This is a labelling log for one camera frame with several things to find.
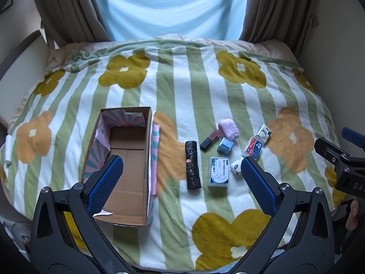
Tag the green striped floral blanket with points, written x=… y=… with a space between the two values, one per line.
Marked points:
x=190 y=85

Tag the white blue floss pick case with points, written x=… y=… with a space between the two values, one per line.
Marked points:
x=218 y=172

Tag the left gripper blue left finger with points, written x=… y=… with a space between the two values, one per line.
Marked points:
x=101 y=184

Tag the white black patterned sock roll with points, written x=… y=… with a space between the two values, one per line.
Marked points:
x=236 y=167

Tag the open cardboard box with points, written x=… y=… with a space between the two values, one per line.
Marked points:
x=124 y=140

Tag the pink fluffy sock roll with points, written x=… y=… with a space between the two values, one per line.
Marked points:
x=228 y=129

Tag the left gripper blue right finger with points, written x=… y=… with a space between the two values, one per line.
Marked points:
x=262 y=184

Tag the person's right hand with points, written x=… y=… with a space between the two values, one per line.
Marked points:
x=352 y=220

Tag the red lipstick black cap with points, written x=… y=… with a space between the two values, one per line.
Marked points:
x=205 y=145

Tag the brown curtain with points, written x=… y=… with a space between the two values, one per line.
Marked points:
x=287 y=21
x=72 y=21

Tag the right brown curtain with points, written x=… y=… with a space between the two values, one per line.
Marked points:
x=287 y=21

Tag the left brown curtain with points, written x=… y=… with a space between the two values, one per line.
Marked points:
x=72 y=21

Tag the white floral tissue pack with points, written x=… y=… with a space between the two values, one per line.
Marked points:
x=263 y=134

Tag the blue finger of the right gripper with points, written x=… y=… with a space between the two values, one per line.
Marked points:
x=353 y=137

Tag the black bag bundle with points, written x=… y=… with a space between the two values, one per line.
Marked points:
x=192 y=168

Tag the white bed frame panel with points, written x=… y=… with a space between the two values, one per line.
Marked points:
x=23 y=68

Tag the red blue floss pick case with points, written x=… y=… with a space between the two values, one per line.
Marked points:
x=252 y=148

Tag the blue Proya box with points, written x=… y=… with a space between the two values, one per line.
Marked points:
x=225 y=146

